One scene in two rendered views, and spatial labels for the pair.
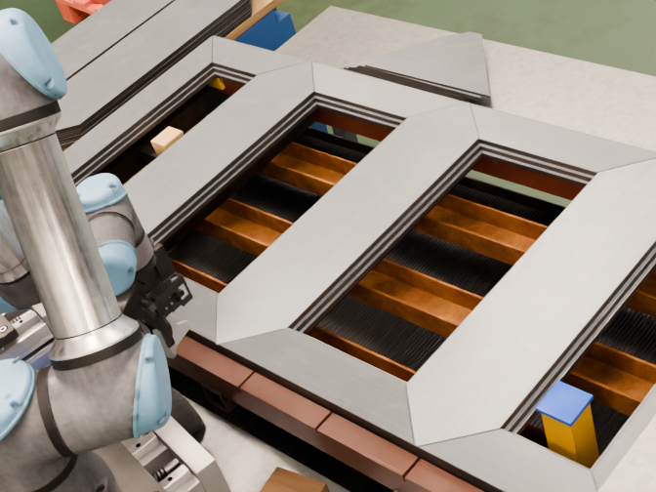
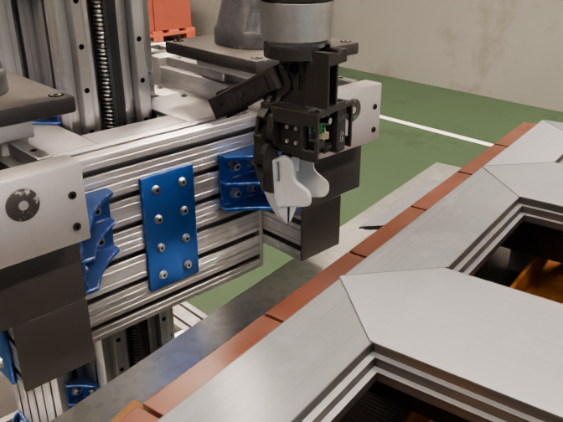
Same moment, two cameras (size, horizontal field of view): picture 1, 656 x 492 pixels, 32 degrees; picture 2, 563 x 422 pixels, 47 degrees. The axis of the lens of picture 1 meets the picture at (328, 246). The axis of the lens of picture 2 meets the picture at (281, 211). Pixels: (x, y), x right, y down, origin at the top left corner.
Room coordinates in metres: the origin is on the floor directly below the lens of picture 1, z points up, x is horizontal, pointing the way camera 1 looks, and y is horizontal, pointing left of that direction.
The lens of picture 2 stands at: (1.22, -0.36, 1.22)
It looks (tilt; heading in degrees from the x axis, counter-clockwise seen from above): 24 degrees down; 72
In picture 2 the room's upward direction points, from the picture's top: straight up
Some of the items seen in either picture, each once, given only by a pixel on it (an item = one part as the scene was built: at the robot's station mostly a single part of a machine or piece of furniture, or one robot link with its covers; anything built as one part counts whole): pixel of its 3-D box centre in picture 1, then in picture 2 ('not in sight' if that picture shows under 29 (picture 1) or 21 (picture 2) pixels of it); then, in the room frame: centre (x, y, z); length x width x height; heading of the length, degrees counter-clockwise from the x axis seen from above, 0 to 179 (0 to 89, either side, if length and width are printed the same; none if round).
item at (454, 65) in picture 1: (435, 60); not in sight; (2.23, -0.37, 0.77); 0.45 x 0.20 x 0.04; 36
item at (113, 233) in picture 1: (98, 259); not in sight; (1.35, 0.32, 1.20); 0.11 x 0.11 x 0.08; 87
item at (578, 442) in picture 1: (573, 449); not in sight; (1.08, -0.24, 0.78); 0.05 x 0.05 x 0.19; 36
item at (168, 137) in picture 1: (169, 143); not in sight; (2.23, 0.26, 0.79); 0.06 x 0.05 x 0.04; 126
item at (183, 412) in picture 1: (159, 411); not in sight; (1.53, 0.39, 0.69); 0.20 x 0.10 x 0.03; 28
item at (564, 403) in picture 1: (564, 405); not in sight; (1.08, -0.24, 0.88); 0.06 x 0.06 x 0.02; 36
